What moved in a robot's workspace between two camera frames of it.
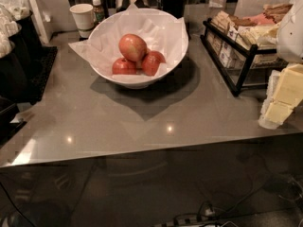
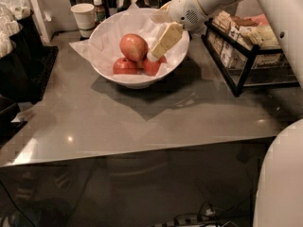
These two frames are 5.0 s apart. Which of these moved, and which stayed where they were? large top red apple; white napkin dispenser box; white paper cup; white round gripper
Moved: white round gripper
Stayed: white paper cup; large top red apple; white napkin dispenser box
